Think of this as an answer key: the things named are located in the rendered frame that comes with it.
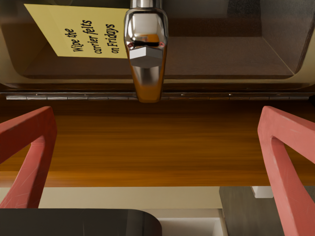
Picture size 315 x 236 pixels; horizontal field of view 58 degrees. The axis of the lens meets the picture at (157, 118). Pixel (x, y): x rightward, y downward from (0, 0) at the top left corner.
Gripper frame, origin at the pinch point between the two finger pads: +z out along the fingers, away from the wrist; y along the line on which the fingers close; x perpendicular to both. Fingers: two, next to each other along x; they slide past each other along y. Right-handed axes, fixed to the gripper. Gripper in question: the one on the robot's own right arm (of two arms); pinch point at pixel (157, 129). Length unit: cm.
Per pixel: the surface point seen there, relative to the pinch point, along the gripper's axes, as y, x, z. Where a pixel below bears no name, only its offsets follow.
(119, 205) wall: 16, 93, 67
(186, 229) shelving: -13, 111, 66
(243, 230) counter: -25, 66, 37
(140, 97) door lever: 1.0, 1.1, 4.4
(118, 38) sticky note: 2.8, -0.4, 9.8
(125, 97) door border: 4.1, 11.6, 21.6
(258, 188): -21, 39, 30
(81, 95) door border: 9.6, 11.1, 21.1
